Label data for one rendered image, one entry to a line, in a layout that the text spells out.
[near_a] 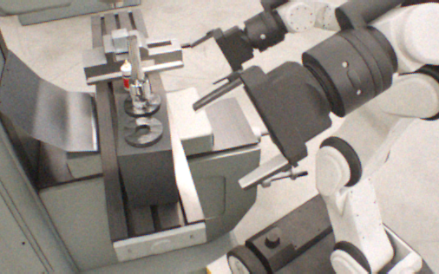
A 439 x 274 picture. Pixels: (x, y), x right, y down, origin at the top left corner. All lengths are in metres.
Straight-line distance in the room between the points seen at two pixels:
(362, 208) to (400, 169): 1.43
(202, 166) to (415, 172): 1.54
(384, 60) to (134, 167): 0.61
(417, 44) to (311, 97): 0.13
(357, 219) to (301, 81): 0.78
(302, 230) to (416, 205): 1.14
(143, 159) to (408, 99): 0.56
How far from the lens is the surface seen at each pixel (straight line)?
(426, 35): 0.46
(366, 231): 1.22
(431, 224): 2.40
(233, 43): 0.97
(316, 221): 1.45
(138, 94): 0.94
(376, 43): 0.45
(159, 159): 0.89
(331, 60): 0.44
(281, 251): 1.35
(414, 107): 0.82
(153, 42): 1.48
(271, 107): 0.43
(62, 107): 1.43
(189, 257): 1.80
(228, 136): 1.46
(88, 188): 1.42
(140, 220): 0.99
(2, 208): 1.40
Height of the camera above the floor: 1.76
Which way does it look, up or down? 43 degrees down
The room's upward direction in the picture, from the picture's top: straight up
